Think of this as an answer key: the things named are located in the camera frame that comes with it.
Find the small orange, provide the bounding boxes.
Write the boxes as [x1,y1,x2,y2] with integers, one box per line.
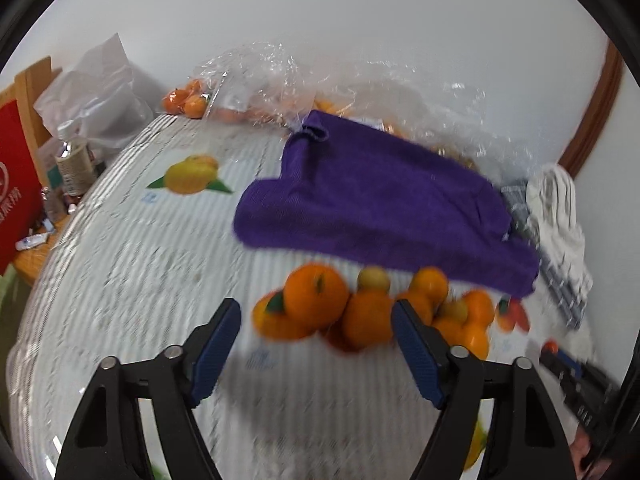
[409,266,449,307]

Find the orange with leaf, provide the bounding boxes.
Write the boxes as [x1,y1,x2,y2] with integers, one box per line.
[252,289,314,341]

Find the small yellow-green fruit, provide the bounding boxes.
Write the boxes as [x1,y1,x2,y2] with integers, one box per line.
[357,266,390,294]

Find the large orange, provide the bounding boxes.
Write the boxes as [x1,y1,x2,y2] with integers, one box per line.
[283,263,350,330]

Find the grey plaid cloth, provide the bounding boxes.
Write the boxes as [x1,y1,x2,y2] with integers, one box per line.
[500,180,587,330]

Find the fruit print tablecloth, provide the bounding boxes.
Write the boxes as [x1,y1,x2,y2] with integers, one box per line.
[8,116,437,479]

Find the white knit cloth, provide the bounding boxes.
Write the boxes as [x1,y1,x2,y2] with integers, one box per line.
[526,164,593,302]

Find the purple towel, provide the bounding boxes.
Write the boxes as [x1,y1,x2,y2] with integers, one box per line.
[233,110,539,297]

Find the red box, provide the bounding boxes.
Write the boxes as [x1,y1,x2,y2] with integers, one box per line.
[0,101,42,274]

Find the plastic bottle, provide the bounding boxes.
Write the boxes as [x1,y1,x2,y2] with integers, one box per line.
[55,120,98,197]

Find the oranges in bag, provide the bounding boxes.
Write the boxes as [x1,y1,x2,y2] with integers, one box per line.
[162,79,208,119]

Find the white plastic bag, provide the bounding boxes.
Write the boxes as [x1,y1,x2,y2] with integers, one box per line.
[34,34,154,159]

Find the clear plastic bag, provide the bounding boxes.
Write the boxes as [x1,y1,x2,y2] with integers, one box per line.
[191,42,536,184]

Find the wooden chair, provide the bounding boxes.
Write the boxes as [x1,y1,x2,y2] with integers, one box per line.
[1,56,62,186]

